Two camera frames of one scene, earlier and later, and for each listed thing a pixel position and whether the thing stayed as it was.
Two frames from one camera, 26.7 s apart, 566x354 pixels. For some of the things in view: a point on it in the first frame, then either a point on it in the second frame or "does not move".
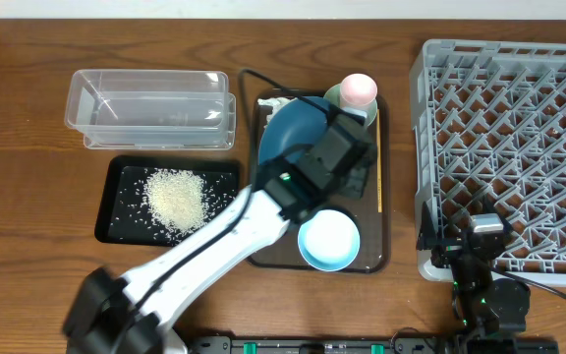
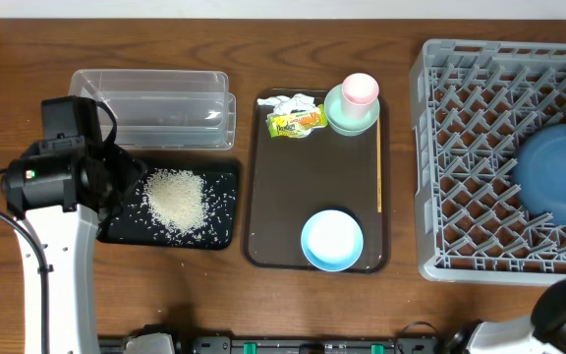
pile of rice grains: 177,199 does not move
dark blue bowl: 295,124 -> 555,173
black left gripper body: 353,180 -> 118,174
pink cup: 359,89 does not move
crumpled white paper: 275,102 does not move
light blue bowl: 329,241 does not move
